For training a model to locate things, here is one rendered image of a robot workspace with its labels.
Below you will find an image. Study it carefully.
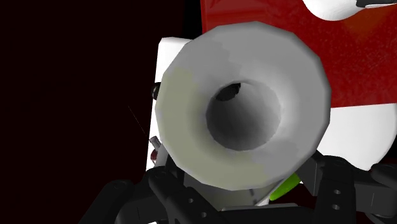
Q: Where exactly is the green object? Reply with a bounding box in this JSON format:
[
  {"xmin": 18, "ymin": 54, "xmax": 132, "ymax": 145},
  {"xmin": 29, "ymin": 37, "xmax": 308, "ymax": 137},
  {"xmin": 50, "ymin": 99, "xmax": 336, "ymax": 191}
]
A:
[{"xmin": 268, "ymin": 172, "xmax": 302, "ymax": 202}]

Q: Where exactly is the small grey red object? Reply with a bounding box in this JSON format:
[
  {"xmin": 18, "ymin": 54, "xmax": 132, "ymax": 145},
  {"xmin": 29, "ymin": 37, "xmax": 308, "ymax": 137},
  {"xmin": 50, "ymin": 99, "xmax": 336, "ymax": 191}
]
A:
[{"xmin": 148, "ymin": 136, "xmax": 163, "ymax": 166}]

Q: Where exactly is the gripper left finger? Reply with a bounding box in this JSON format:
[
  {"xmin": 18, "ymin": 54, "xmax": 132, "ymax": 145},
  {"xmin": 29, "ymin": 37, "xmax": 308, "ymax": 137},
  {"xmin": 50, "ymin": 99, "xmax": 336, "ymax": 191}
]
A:
[{"xmin": 79, "ymin": 164, "xmax": 228, "ymax": 224}]

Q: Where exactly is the small black round object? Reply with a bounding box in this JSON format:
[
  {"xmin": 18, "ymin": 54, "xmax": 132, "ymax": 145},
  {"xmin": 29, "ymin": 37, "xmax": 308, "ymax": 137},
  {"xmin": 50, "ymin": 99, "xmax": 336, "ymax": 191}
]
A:
[{"xmin": 151, "ymin": 81, "xmax": 162, "ymax": 101}]

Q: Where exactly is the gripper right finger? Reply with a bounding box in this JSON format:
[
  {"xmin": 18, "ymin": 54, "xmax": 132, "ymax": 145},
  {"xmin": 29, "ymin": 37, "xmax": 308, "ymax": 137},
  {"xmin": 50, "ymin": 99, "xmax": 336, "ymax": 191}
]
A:
[{"xmin": 296, "ymin": 151, "xmax": 397, "ymax": 224}]

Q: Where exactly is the white toilet paper roll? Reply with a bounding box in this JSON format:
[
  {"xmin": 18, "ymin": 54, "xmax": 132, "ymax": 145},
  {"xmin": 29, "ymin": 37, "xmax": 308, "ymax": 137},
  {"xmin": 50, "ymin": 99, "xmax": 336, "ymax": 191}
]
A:
[{"xmin": 154, "ymin": 20, "xmax": 332, "ymax": 208}]

